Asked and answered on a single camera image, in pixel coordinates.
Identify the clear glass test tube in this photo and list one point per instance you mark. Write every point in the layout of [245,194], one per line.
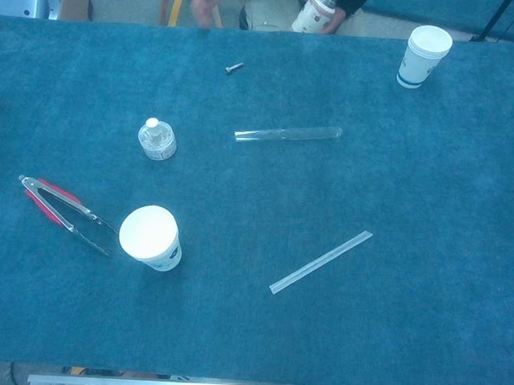
[285,134]

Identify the clear flat plastic strip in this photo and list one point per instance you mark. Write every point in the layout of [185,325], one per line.
[321,262]

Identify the teal table cloth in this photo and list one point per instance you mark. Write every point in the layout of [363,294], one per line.
[368,184]

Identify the single white paper cup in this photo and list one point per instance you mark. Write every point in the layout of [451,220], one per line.
[148,232]

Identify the small metal bolt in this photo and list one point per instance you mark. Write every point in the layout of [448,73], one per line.
[233,67]

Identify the seated person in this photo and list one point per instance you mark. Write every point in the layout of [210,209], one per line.
[265,9]

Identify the stacked white paper cups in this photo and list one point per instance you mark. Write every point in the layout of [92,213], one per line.
[420,59]

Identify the black tripod stand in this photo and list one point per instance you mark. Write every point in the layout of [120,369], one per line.
[477,39]

